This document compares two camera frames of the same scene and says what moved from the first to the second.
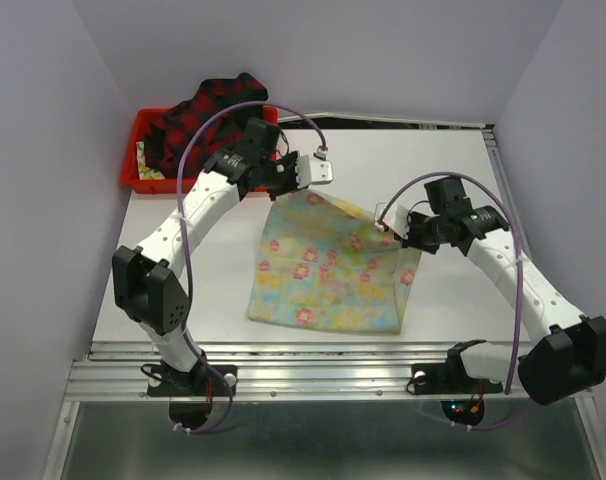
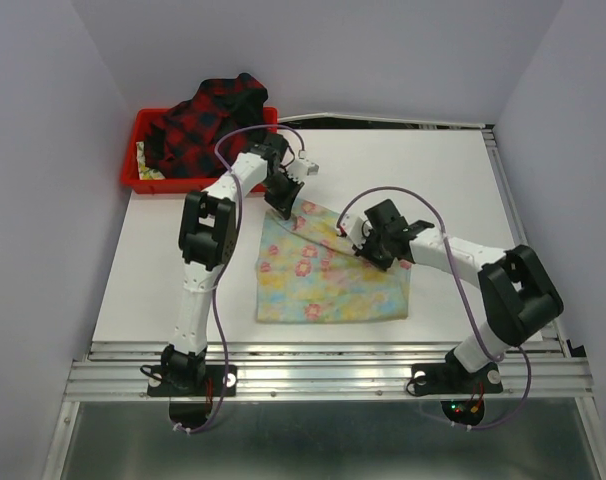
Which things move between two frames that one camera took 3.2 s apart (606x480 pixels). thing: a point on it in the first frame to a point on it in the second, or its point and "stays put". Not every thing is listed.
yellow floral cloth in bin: [145, 172] stays put
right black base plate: [448, 378] stays put
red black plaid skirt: [166, 135] stays put
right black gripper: [411, 241] to [383, 263]
